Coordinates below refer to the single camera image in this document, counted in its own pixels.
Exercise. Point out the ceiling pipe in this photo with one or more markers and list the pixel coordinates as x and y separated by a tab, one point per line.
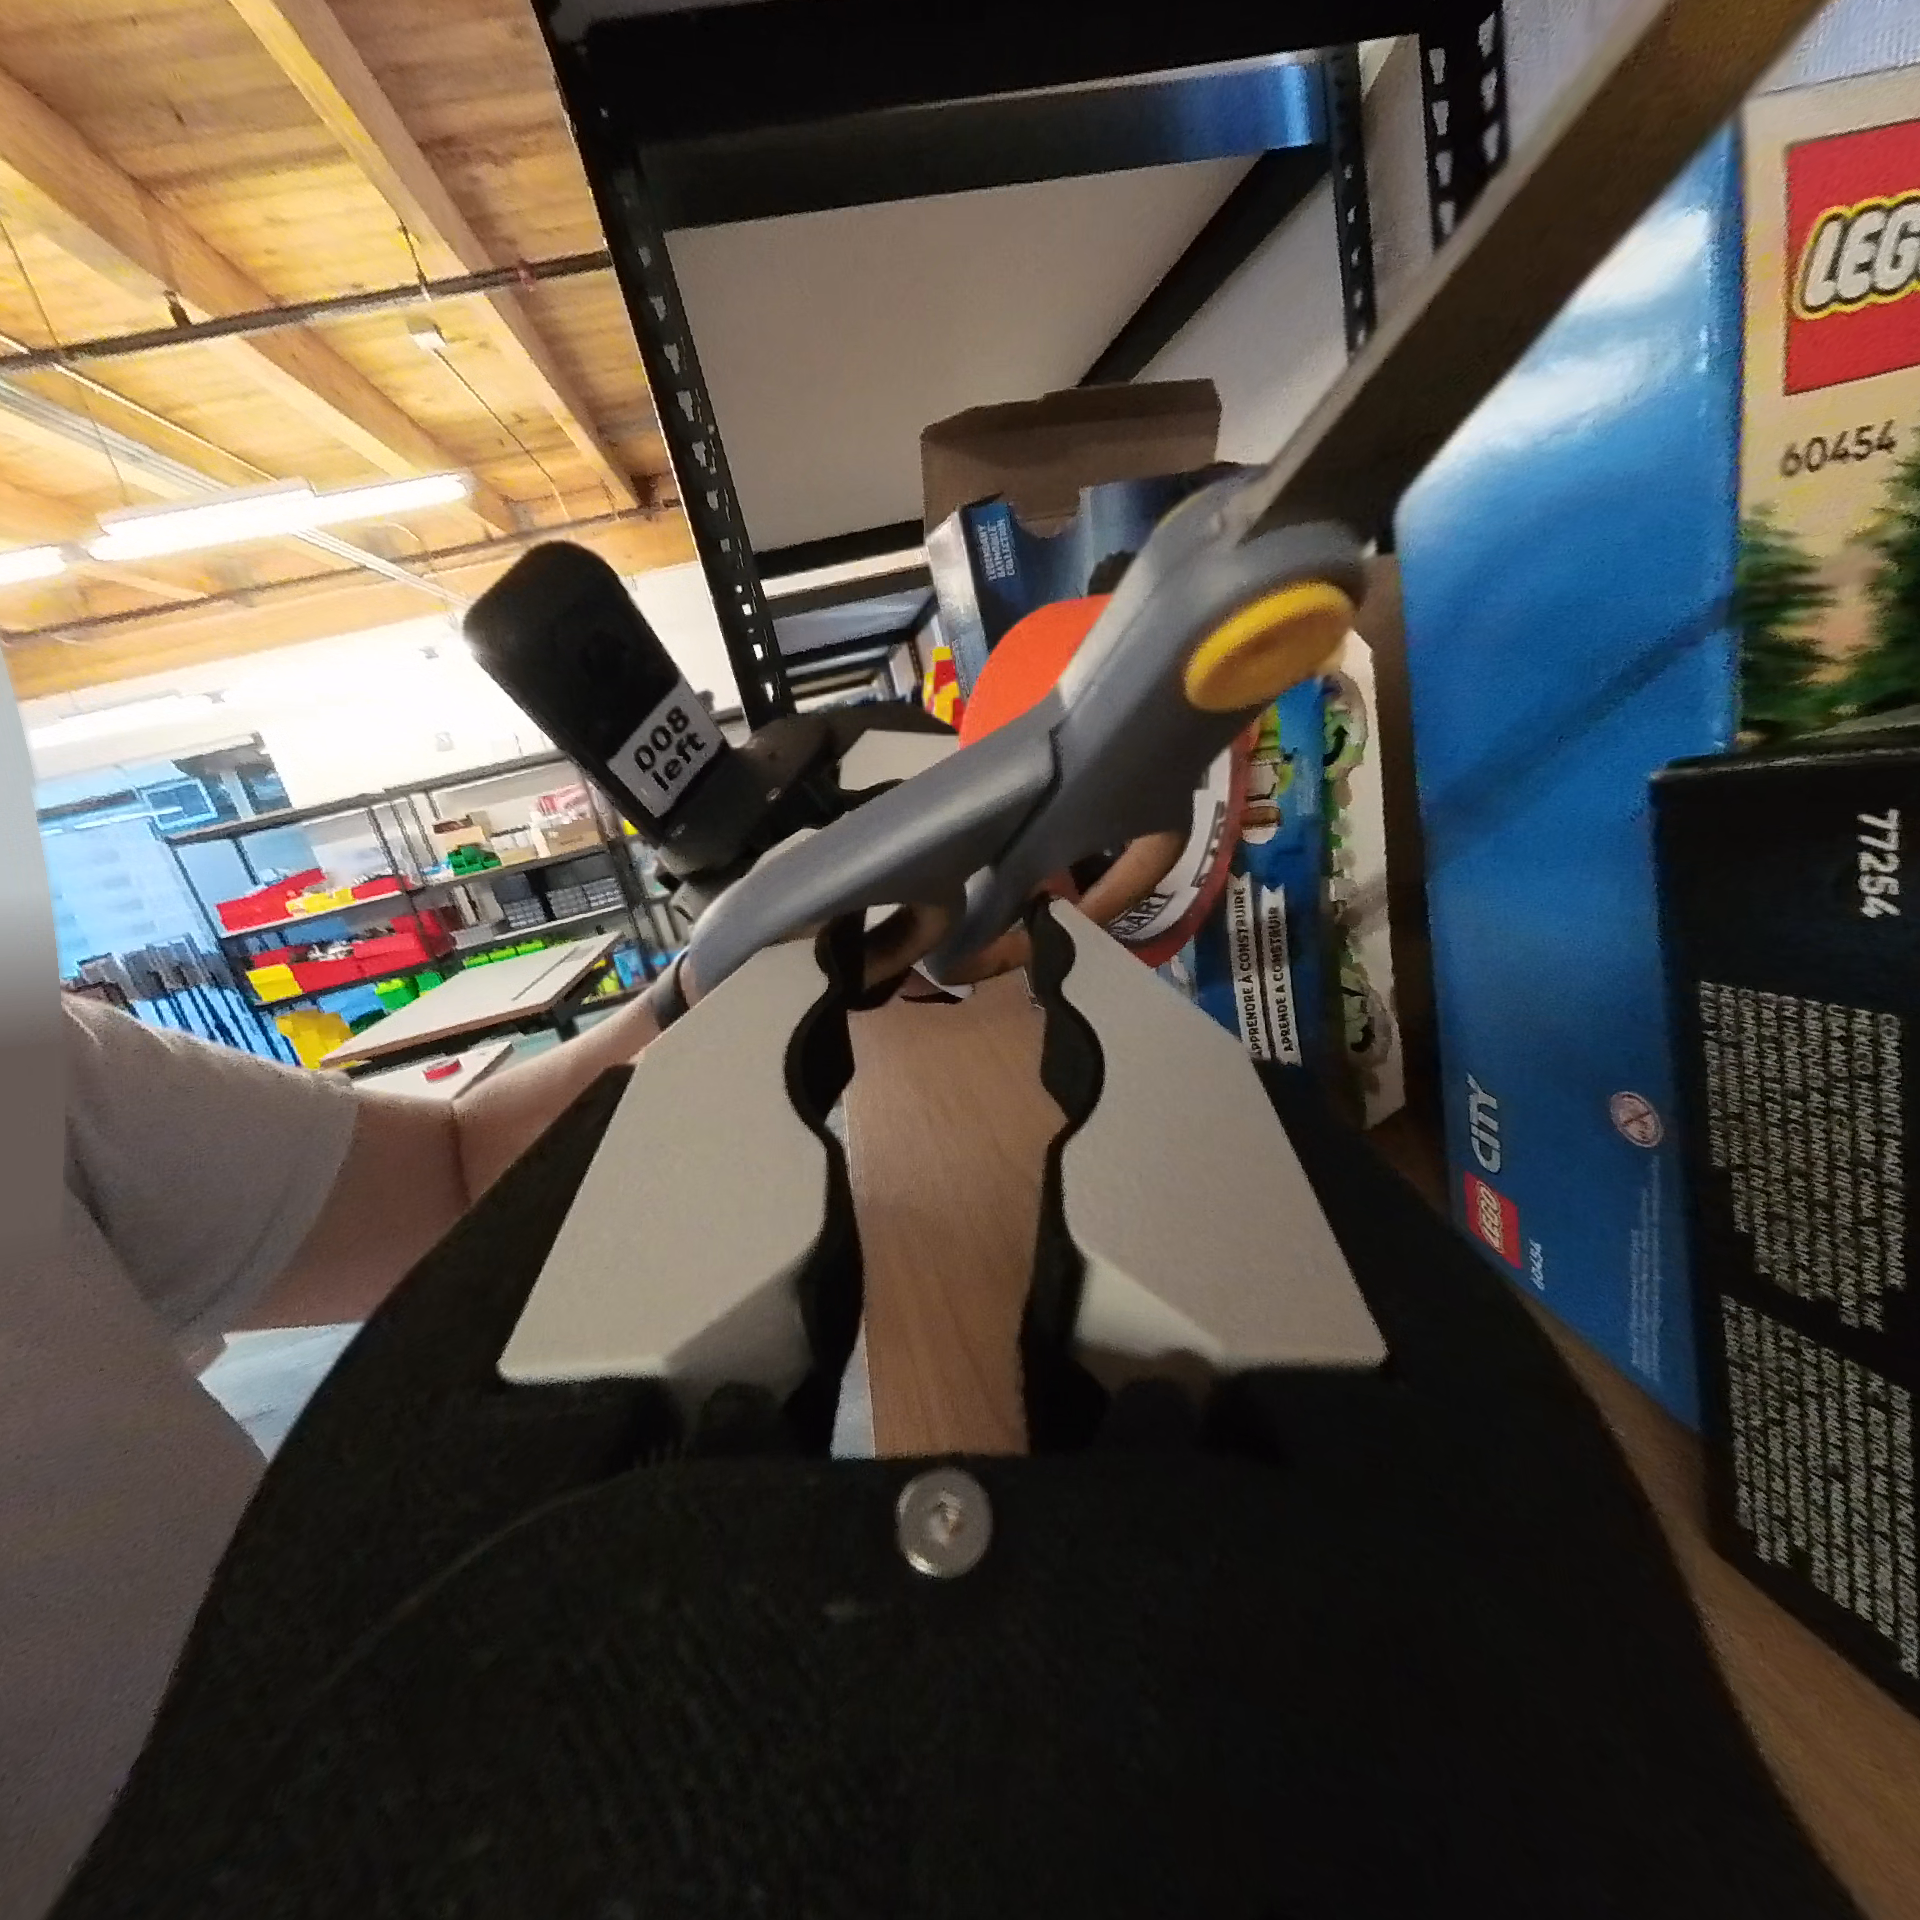
301	310

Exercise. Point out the wooden desk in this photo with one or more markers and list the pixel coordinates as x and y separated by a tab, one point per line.
944	1201

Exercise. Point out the black metal shelf rack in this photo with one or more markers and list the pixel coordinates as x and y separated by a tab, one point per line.
660	345

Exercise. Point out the long ceiling light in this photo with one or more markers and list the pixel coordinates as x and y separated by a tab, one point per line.
285	513

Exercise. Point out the person's grey shirt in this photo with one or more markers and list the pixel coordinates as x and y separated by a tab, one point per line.
150	1140

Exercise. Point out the blue open toy brick box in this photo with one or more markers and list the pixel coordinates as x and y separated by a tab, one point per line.
1334	840

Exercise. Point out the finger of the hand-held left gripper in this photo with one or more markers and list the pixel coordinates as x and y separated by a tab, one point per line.
897	759

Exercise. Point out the blue toy box tree print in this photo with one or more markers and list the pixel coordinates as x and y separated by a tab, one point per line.
1575	751

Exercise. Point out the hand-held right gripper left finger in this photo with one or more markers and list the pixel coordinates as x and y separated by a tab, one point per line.
660	1201

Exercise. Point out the white work table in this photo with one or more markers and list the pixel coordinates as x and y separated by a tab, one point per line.
480	998

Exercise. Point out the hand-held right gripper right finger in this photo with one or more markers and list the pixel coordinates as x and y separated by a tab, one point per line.
1215	1201

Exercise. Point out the shelf unit with coloured bins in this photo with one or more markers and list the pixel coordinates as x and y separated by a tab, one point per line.
345	930

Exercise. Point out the person's left forearm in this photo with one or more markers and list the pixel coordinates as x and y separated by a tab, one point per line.
450	1140

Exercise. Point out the black toy brick box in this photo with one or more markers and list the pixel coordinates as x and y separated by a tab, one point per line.
1800	1201

